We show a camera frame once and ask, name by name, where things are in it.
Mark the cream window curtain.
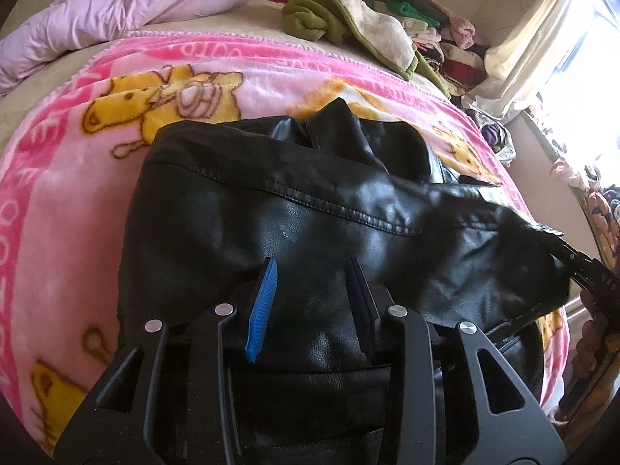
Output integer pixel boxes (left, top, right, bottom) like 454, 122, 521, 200
463, 0, 593, 120

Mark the person's right hand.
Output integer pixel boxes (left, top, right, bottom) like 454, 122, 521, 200
572, 289, 619, 379

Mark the floral cloth on windowsill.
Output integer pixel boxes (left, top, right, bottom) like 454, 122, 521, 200
527, 106, 620, 272

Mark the pile of folded clothes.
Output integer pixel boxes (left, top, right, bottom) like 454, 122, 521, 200
385, 0, 491, 96

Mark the black leather jacket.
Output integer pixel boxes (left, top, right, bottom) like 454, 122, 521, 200
119, 100, 568, 464

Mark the bag of clothes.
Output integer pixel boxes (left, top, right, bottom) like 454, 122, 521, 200
465, 108, 517, 168

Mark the pink cartoon fleece blanket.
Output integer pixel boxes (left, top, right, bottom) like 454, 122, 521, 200
1, 33, 570, 462

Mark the green and cream blanket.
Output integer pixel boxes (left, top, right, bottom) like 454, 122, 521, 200
281, 0, 450, 96

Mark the lilac quilted duvet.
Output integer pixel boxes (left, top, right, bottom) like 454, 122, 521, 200
1, 0, 249, 96

